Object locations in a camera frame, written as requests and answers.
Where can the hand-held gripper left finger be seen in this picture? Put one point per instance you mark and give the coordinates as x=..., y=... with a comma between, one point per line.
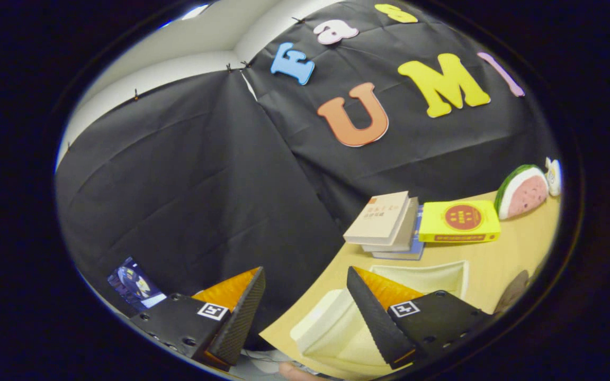
x=241, y=317

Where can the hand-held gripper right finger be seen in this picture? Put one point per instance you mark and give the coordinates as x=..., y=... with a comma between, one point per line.
x=374, y=317

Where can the beige fabric storage box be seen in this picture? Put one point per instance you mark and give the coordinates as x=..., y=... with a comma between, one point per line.
x=331, y=328

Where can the brown shoe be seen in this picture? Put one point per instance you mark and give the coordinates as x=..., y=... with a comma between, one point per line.
x=511, y=293

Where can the blue cover book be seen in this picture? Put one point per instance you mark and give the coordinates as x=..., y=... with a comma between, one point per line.
x=413, y=254

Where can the grey cover book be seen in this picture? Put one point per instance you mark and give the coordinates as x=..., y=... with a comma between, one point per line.
x=408, y=233

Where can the beige cover book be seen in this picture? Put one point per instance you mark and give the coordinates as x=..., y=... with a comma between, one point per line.
x=379, y=217

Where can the yellow book with red circle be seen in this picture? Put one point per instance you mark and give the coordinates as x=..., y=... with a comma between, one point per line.
x=458, y=219

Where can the watermelon slice plush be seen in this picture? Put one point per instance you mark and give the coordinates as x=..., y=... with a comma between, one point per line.
x=525, y=193

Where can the white plush toy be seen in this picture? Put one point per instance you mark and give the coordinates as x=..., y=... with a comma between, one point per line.
x=554, y=177

